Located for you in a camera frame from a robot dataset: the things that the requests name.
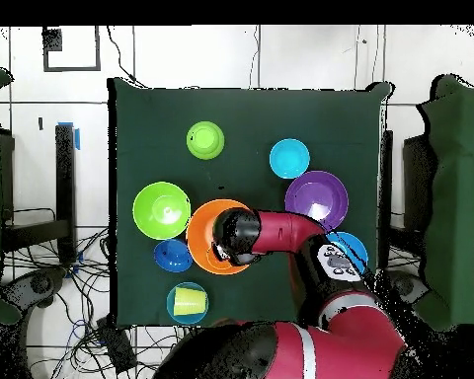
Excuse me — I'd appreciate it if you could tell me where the large orange bowl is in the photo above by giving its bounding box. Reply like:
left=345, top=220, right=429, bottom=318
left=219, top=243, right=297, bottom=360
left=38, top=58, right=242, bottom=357
left=186, top=197, right=255, bottom=276

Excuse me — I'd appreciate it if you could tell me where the small green bowl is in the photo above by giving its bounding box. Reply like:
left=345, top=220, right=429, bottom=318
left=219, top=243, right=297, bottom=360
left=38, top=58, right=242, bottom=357
left=186, top=120, right=226, bottom=161

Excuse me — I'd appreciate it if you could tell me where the small dark blue bowl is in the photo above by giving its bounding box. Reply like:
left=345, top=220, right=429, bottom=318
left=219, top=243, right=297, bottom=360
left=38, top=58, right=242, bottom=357
left=153, top=238, right=195, bottom=273

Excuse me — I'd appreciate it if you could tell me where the yellow cup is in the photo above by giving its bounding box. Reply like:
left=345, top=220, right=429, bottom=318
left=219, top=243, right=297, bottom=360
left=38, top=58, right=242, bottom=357
left=173, top=286, right=206, bottom=317

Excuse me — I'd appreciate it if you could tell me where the translucent blue ridged bowl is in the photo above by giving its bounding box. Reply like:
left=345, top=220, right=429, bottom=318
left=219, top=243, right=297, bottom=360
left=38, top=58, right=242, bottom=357
left=166, top=281, right=210, bottom=326

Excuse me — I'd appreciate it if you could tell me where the small light blue bowl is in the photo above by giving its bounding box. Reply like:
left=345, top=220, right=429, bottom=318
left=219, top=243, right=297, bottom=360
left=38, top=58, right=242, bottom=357
left=269, top=137, right=312, bottom=180

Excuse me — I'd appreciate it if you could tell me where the purple bowl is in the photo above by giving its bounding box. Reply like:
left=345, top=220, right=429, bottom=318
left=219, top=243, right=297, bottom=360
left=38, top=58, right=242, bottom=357
left=283, top=170, right=350, bottom=233

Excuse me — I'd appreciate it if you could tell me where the large green bowl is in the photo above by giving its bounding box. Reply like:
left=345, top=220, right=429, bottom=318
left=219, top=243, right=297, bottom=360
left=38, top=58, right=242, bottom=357
left=132, top=181, right=192, bottom=241

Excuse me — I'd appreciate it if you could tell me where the dark green tablecloth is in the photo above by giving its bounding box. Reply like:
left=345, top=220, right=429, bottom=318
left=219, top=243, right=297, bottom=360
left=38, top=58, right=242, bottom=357
left=108, top=76, right=392, bottom=329

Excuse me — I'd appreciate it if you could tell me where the large blue bowl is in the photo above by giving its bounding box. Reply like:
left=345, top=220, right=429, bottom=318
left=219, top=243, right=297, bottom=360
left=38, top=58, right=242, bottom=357
left=325, top=231, right=369, bottom=275

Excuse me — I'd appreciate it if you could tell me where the black metal stand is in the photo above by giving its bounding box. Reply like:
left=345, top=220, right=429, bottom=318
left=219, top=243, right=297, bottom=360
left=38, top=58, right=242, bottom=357
left=1, top=123, right=77, bottom=264

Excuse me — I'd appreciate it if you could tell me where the black power strip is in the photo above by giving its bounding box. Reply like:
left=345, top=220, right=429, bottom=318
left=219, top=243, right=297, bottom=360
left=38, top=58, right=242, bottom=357
left=95, top=315, right=138, bottom=374

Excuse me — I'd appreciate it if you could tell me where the dark grey seat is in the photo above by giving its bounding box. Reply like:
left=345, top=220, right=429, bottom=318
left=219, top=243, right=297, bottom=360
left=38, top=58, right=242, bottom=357
left=388, top=269, right=429, bottom=313

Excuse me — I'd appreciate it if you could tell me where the black square floor frame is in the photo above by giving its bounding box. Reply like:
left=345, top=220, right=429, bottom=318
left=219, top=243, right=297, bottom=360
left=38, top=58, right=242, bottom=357
left=42, top=26, right=102, bottom=73

